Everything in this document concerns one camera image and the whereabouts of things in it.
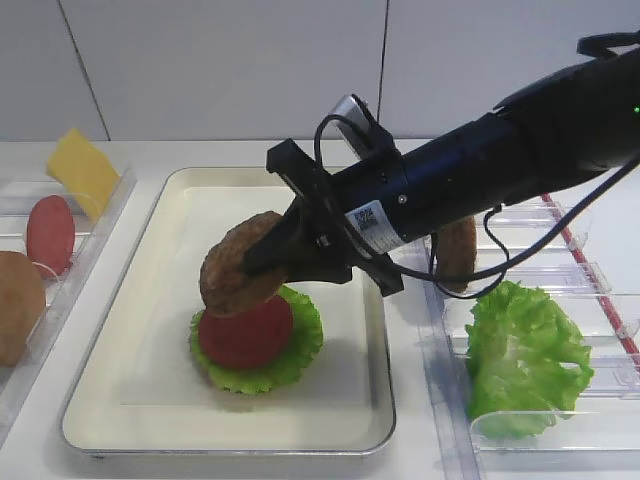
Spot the clear acrylic left rack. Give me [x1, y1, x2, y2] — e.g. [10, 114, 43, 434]
[1, 167, 136, 438]

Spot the red rack rail strip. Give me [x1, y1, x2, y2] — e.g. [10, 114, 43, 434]
[540, 194, 639, 370]

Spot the green lettuce leaf on tray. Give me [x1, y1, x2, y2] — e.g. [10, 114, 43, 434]
[189, 286, 324, 395]

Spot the yellow cheese slice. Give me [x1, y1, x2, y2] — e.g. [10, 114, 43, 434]
[46, 128, 120, 224]

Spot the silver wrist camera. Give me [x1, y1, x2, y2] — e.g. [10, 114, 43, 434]
[331, 94, 395, 160]

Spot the brown bun in left rack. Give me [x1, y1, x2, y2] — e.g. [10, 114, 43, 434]
[1, 251, 46, 367]

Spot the red tomato slice in rack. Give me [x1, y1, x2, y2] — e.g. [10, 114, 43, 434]
[26, 195, 75, 279]

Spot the brown meat patty front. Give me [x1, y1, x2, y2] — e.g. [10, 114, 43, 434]
[199, 211, 287, 317]

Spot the green lettuce leaf in rack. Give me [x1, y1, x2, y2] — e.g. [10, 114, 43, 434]
[465, 281, 594, 440]

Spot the black camera cable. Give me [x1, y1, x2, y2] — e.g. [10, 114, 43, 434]
[313, 37, 640, 300]

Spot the cream metal tray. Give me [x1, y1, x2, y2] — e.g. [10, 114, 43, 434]
[61, 168, 396, 456]

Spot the red tomato slice on tray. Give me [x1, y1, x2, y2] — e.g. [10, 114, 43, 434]
[197, 295, 294, 370]

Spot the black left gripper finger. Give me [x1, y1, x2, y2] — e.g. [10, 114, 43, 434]
[242, 202, 320, 275]

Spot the brown meat patty rear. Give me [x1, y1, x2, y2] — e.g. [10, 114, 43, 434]
[435, 217, 477, 277]

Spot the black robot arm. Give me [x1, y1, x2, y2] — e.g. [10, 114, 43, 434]
[242, 33, 639, 296]

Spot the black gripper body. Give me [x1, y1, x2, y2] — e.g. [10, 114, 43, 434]
[266, 140, 413, 296]

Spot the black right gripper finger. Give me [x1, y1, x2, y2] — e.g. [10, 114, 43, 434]
[273, 239, 353, 283]

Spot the brown meat patty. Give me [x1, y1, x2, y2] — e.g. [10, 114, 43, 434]
[199, 211, 287, 317]
[435, 217, 477, 277]

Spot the clear acrylic rack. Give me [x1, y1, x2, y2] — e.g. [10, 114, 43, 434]
[391, 176, 639, 479]
[1, 167, 136, 438]

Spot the white paper tray liner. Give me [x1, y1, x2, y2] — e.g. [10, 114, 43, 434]
[124, 187, 388, 410]

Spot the clear acrylic right rack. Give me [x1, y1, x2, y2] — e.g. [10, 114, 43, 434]
[391, 176, 639, 479]

